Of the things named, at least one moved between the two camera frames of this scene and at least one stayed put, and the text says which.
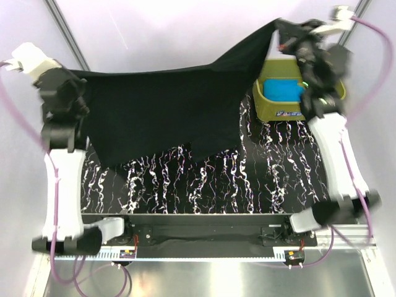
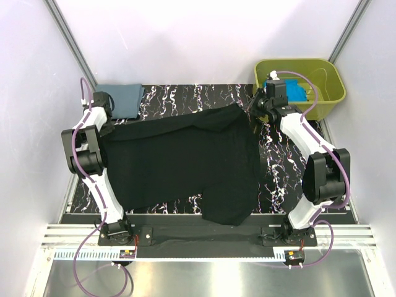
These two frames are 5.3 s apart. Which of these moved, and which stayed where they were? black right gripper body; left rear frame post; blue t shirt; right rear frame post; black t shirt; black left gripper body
Moved: black left gripper body; black right gripper body; black t shirt
Stayed: left rear frame post; blue t shirt; right rear frame post
